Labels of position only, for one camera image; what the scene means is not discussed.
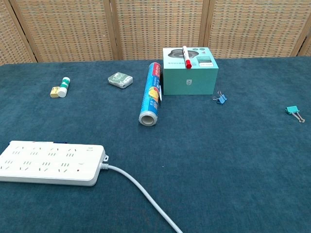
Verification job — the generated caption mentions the white power strip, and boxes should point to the white power strip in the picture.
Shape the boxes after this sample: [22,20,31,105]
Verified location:
[0,140,109,187]

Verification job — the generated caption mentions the dark blue table cloth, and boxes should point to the dark blue table cloth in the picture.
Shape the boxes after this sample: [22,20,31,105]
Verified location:
[0,56,311,233]

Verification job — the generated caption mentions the blue binder clip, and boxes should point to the blue binder clip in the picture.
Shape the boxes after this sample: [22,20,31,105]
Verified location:
[212,90,228,105]

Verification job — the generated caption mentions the blue cling film roll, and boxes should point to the blue cling film roll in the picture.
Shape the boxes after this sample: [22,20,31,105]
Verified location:
[138,62,163,126]

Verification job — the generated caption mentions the green and white glue stick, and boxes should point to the green and white glue stick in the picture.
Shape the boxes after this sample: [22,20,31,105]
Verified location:
[57,77,70,98]

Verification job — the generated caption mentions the red and white marker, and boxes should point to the red and white marker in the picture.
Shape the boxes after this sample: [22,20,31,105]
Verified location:
[182,45,192,69]

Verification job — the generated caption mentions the teal binder clip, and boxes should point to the teal binder clip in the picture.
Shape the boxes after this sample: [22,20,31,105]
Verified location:
[285,105,305,123]

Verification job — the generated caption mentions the green tissue packet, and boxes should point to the green tissue packet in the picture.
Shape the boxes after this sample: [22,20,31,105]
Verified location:
[107,72,134,89]

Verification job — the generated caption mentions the woven folding screen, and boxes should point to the woven folding screen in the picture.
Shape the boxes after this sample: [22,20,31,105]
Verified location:
[0,0,311,66]

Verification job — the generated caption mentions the teal cardboard product box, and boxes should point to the teal cardboard product box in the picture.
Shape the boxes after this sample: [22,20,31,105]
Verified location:
[162,47,219,96]

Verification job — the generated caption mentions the white power strip cable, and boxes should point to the white power strip cable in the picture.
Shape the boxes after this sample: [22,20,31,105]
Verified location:
[99,163,183,233]

